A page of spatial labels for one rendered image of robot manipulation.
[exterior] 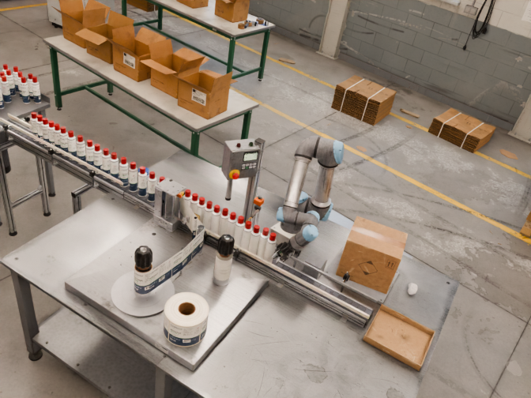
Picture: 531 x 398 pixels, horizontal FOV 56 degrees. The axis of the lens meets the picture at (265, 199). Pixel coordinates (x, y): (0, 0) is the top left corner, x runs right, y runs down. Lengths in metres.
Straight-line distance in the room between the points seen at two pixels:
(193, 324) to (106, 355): 1.01
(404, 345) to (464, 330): 1.53
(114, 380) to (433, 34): 6.22
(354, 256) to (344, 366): 0.60
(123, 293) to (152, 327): 0.25
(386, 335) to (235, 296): 0.80
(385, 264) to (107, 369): 1.67
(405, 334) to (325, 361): 0.49
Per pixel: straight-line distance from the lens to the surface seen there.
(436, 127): 6.76
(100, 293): 2.63
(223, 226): 2.85
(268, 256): 2.77
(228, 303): 2.59
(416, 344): 2.77
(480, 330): 4.29
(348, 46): 8.37
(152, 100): 4.53
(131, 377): 3.11
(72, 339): 3.31
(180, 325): 2.30
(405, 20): 7.88
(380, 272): 2.83
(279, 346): 2.53
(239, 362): 2.45
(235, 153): 2.60
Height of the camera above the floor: 2.82
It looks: 36 degrees down
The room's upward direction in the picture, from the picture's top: 11 degrees clockwise
